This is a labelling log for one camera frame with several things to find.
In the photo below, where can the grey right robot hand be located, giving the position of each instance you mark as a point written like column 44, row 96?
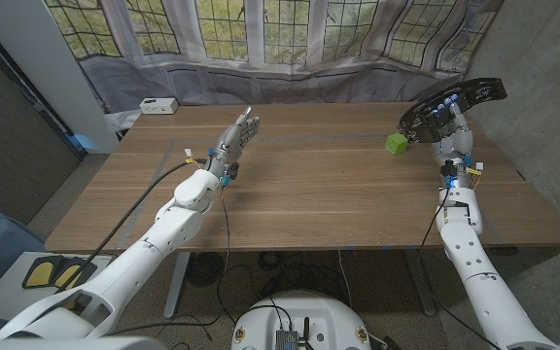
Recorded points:
column 455, row 141

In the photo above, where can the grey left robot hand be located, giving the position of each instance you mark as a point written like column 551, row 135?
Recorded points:
column 231, row 143

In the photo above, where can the black half-moon tambourine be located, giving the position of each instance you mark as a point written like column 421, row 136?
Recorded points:
column 423, row 121

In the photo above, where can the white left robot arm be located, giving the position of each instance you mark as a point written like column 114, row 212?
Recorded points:
column 144, row 253

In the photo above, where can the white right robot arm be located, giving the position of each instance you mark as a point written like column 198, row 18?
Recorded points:
column 484, row 277

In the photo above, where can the green cube block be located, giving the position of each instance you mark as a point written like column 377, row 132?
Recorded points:
column 395, row 144

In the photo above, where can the white power outlet box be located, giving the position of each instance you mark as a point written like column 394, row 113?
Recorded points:
column 158, row 105

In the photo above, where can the printed window backdrop cloth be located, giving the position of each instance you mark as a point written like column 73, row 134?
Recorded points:
column 280, row 48

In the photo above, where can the black round floor device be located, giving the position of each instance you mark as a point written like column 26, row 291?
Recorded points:
column 204, row 268

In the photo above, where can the grey table leg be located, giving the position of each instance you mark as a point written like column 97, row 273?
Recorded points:
column 418, row 282

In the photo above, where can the white table leg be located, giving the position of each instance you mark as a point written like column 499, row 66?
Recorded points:
column 177, row 282

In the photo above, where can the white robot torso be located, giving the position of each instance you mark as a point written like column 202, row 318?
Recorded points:
column 304, row 311

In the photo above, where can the grey box on torso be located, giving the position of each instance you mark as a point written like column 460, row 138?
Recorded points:
column 286, row 340

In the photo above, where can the yellow black foot pedal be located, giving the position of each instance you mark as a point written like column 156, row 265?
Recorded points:
column 71, row 272
column 39, row 273

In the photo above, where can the white floor platform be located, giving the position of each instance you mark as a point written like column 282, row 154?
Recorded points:
column 12, row 291

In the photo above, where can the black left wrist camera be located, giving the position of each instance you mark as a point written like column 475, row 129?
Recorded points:
column 233, row 171

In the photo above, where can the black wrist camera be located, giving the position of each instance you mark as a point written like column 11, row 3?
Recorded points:
column 448, row 168
column 233, row 171

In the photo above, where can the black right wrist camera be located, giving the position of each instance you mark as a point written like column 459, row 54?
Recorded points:
column 448, row 168

